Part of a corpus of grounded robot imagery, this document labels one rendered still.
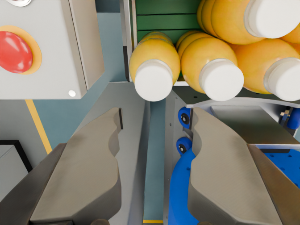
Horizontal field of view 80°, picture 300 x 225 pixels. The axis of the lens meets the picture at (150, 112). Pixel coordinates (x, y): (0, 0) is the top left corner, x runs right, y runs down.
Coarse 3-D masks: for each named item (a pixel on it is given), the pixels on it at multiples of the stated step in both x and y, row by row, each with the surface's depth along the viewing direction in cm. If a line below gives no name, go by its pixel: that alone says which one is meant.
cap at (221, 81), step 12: (204, 72) 19; (216, 72) 17; (228, 72) 17; (240, 72) 17; (204, 84) 18; (216, 84) 18; (228, 84) 18; (240, 84) 18; (216, 96) 19; (228, 96) 19
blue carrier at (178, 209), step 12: (192, 156) 33; (276, 156) 32; (288, 156) 33; (180, 168) 30; (288, 168) 30; (180, 180) 28; (180, 192) 26; (180, 204) 25; (168, 216) 30; (180, 216) 23; (192, 216) 23
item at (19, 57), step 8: (0, 32) 15; (8, 32) 15; (0, 40) 15; (8, 40) 15; (16, 40) 15; (0, 48) 15; (8, 48) 15; (16, 48) 15; (24, 48) 16; (0, 56) 16; (8, 56) 16; (16, 56) 16; (24, 56) 16; (32, 56) 16; (0, 64) 16; (8, 64) 16; (16, 64) 16; (24, 64) 16; (16, 72) 17
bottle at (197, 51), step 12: (192, 36) 27; (204, 36) 25; (180, 48) 28; (192, 48) 22; (204, 48) 21; (216, 48) 20; (228, 48) 21; (180, 60) 26; (192, 60) 21; (204, 60) 20; (216, 60) 19; (228, 60) 19; (192, 72) 21; (192, 84) 22
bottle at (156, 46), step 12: (144, 36) 31; (156, 36) 26; (168, 36) 33; (144, 48) 21; (156, 48) 21; (168, 48) 21; (132, 60) 22; (144, 60) 20; (156, 60) 19; (168, 60) 20; (132, 72) 21
